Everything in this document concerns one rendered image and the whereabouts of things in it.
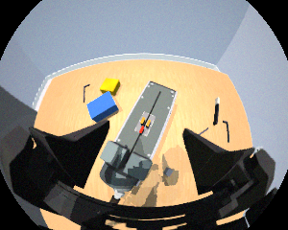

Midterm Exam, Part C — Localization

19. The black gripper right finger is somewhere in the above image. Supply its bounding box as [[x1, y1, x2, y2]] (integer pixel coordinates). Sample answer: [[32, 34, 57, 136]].
[[182, 127, 255, 196]]

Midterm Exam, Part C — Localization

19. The blue rectangular block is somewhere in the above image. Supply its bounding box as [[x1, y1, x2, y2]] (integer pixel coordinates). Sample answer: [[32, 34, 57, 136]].
[[86, 92, 120, 123]]

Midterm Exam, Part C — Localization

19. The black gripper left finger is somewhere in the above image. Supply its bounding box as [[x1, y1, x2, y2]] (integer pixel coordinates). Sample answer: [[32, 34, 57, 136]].
[[29, 120, 110, 189]]

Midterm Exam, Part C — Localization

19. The yellow block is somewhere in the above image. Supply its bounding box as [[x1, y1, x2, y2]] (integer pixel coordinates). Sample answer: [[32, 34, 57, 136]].
[[99, 78, 120, 96]]

